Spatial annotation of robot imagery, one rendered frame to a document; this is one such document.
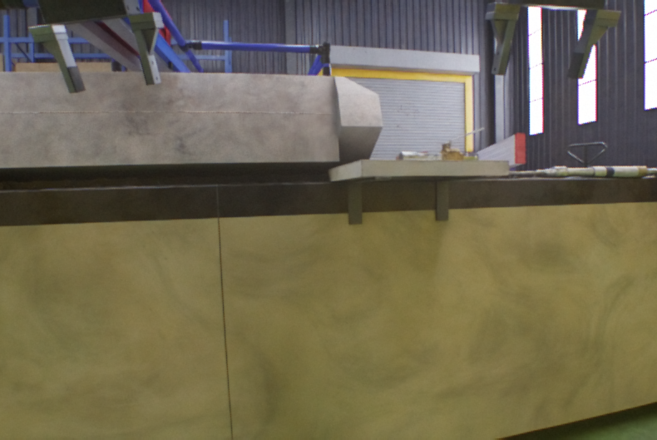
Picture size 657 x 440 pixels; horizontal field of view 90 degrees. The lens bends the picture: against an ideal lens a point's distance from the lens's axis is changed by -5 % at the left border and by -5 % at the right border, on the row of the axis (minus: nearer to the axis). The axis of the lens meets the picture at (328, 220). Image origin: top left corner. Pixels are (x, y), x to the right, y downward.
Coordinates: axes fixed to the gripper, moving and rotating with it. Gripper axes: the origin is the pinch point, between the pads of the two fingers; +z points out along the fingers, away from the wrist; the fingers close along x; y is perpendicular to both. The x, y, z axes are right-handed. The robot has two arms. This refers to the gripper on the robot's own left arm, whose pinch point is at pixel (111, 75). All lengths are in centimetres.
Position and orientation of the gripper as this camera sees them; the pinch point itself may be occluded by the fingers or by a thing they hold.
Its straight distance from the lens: 69.3
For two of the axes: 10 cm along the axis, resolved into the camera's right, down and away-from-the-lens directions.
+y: -0.2, -4.8, 8.8
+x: -10.0, 0.7, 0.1
